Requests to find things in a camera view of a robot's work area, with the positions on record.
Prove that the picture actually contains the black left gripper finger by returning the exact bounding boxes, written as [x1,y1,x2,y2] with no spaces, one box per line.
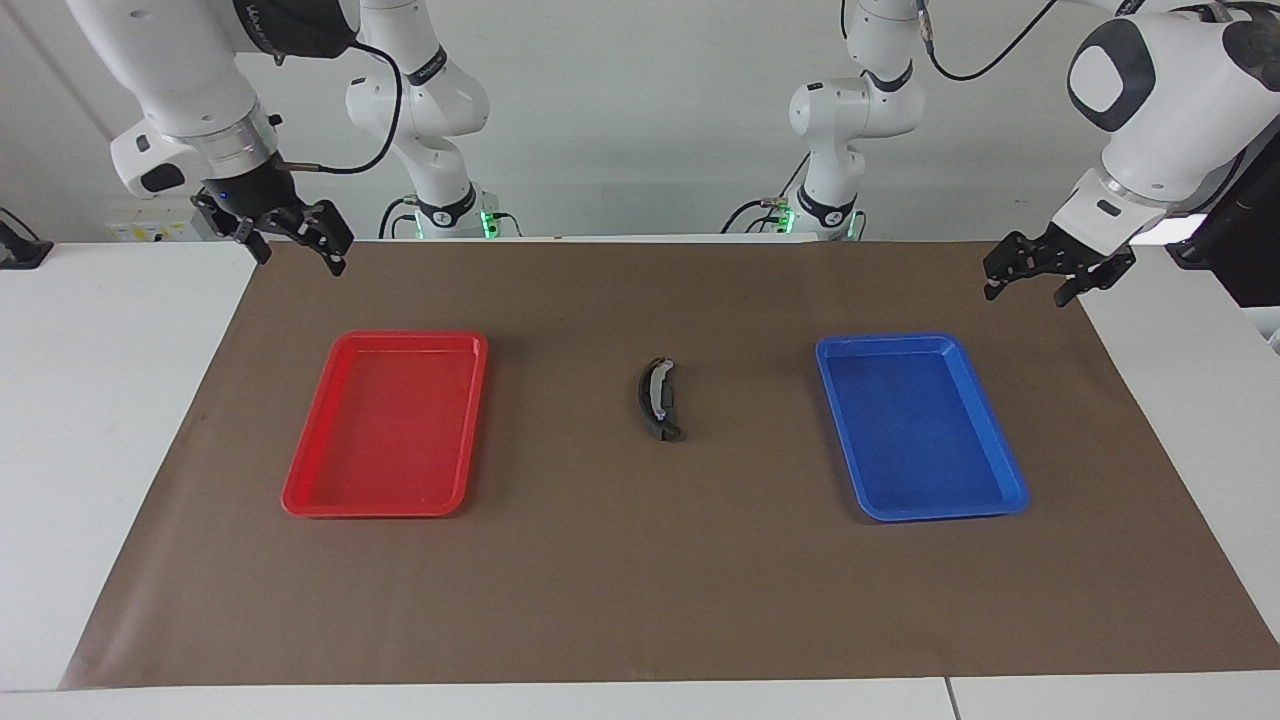
[983,232,1047,301]
[1053,255,1137,308]

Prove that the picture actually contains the curved brake shoe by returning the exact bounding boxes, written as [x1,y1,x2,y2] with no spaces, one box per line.
[637,356,685,444]

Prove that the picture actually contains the yellow warning label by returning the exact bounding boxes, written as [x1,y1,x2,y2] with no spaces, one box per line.
[108,221,201,244]

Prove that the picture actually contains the blue plastic tray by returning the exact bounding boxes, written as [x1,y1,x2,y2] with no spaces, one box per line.
[815,333,1030,522]

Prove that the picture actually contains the red plastic tray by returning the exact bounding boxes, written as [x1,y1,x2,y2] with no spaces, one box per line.
[281,330,489,518]

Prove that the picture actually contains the brown table mat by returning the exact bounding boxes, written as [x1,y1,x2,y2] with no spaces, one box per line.
[60,240,1280,691]

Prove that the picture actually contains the black base cable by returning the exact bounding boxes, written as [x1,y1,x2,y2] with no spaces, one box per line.
[378,195,421,241]
[722,198,801,237]

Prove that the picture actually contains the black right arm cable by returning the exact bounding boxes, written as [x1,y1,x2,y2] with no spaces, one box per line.
[275,42,405,177]

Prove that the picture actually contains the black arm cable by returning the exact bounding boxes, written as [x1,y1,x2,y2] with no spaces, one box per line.
[915,0,1057,84]
[275,42,405,177]

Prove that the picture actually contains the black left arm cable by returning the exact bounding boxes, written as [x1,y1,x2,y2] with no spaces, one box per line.
[915,0,1057,84]

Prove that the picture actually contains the black clamp mount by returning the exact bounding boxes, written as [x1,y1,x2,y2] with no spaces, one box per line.
[0,208,54,270]

